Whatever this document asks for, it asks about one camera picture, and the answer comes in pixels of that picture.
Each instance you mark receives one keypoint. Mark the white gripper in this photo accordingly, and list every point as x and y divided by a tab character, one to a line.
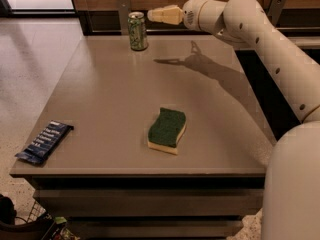
190	14

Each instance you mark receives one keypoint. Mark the green soda can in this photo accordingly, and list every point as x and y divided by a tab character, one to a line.
137	31

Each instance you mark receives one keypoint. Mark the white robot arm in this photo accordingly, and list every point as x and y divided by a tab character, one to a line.
291	201

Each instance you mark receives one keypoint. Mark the blue rxbar blueberry wrapper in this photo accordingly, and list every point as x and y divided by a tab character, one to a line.
42	146

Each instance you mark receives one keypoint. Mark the green and yellow sponge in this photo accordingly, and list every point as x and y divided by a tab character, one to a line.
167	130

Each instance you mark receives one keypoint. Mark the upper grey drawer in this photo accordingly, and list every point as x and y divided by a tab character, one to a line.
154	203

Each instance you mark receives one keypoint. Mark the grey drawer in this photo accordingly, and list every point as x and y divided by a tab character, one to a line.
148	229
154	203

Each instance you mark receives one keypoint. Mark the lower grey drawer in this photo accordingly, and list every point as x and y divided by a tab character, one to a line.
148	229

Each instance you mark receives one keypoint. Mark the left metal bracket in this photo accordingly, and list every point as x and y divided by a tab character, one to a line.
124	8

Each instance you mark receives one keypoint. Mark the metal bracket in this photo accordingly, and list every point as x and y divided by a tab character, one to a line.
274	10
124	8

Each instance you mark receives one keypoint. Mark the right metal bracket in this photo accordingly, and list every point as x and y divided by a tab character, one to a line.
274	10

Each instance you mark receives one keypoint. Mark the wire basket with items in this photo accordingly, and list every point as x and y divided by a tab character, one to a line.
41	226

